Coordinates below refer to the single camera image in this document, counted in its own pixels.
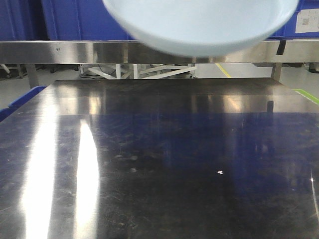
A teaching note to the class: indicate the light blue plate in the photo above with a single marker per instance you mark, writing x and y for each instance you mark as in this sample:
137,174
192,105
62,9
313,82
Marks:
200,28

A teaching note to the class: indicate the blue plastic crate centre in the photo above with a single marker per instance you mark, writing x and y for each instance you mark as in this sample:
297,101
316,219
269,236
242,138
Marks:
81,20

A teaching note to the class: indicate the blue plastic crate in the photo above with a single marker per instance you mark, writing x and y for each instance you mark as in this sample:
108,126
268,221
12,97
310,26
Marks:
288,30
81,20
22,20

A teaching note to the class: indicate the black tape strip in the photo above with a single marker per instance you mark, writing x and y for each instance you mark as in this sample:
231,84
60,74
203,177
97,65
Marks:
281,47

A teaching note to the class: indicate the blue bin beside table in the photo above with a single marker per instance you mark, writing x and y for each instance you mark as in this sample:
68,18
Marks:
17,103

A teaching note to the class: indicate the blue plastic crate right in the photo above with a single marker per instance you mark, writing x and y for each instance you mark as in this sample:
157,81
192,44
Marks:
288,30

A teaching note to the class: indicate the blue plastic crate left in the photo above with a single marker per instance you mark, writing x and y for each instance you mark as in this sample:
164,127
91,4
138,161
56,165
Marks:
22,20

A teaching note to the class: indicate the white paper label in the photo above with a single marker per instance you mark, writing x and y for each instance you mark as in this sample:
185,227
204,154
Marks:
307,21

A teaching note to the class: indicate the white metal frame background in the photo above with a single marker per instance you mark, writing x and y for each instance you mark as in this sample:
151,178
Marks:
135,71

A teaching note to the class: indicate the right steel shelf post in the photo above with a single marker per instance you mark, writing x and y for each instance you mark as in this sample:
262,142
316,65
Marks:
276,71

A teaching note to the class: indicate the steel shelf post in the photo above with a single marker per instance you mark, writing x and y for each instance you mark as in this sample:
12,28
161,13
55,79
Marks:
32,75
276,71

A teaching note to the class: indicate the left steel shelf post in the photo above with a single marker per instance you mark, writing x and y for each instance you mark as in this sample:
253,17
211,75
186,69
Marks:
32,75

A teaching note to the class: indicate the stainless steel shelf rail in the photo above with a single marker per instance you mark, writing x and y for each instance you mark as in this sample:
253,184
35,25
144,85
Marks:
133,52

